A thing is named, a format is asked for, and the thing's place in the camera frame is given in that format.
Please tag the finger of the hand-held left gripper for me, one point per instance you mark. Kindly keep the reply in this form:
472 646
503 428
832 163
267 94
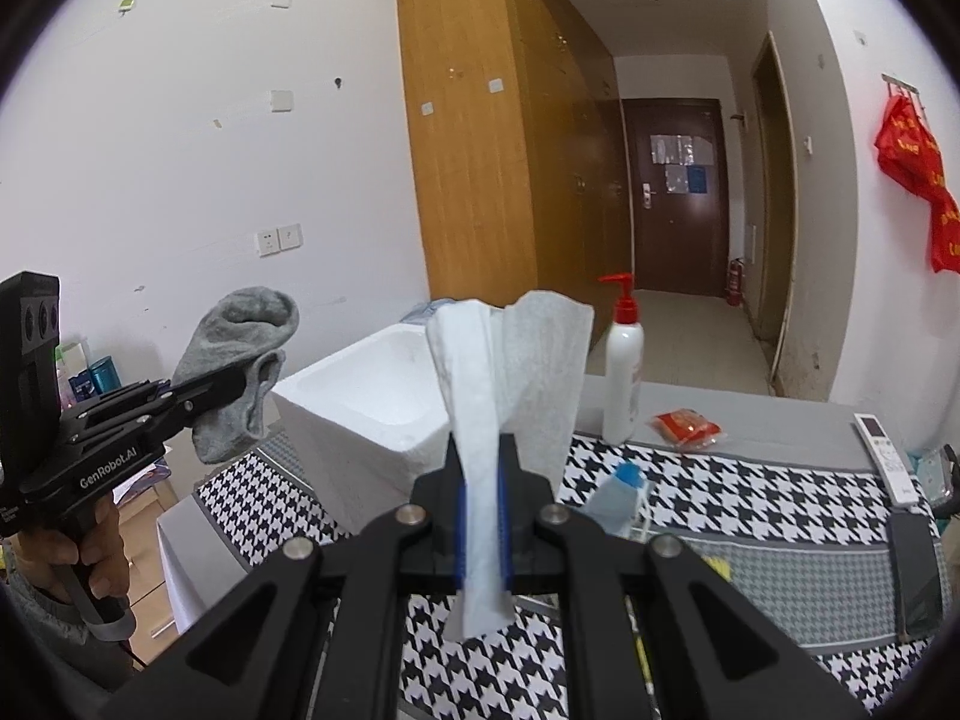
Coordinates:
127 396
202 401

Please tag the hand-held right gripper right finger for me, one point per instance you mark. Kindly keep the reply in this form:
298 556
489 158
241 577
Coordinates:
505 540

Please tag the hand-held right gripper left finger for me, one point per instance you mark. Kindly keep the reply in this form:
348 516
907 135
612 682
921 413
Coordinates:
459 540

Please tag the grey sock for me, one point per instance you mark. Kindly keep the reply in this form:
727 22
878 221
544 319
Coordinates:
240 322

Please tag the white paper tissue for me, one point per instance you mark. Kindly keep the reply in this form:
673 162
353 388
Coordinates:
480 390

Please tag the white paper towel roll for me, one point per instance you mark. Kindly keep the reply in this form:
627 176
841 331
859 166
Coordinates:
360 405

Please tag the person's left forearm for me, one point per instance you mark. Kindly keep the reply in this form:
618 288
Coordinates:
45 630

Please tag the person's left hand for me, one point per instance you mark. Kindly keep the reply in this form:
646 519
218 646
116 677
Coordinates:
45 544

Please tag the wooden drawer cabinet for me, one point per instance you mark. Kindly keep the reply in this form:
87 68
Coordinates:
150 540

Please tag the blue spray bottle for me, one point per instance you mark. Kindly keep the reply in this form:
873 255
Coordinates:
619 499

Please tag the white pump bottle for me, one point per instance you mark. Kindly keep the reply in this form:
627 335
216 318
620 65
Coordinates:
622 375

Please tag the red snack packet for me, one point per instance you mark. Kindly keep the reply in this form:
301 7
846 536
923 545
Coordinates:
686 427

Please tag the light blue plastic bag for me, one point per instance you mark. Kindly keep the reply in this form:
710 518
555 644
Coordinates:
431 311

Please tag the houndstooth tablecloth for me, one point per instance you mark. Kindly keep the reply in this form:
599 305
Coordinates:
750 495

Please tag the dark brown door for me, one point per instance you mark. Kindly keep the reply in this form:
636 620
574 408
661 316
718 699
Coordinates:
675 240

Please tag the red fire extinguisher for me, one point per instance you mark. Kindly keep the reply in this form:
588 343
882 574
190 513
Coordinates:
734 281

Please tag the wooden wardrobe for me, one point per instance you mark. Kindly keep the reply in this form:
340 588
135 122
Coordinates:
480 165

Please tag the blue door notice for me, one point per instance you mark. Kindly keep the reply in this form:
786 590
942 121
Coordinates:
697 179

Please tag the black phone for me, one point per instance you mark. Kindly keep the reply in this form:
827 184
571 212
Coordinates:
919 577

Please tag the white door notice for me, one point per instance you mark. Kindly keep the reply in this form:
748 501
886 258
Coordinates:
679 148

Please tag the wooden side door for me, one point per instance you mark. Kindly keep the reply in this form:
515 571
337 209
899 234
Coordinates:
776 202

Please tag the red hanging bag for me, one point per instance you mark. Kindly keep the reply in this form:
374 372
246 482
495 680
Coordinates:
911 150

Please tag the white wall socket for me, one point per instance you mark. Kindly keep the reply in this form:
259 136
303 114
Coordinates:
268 241

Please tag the white wall box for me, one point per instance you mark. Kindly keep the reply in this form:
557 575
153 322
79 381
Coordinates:
281 100

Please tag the metal wall hook rack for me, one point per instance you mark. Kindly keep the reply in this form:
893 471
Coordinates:
900 84

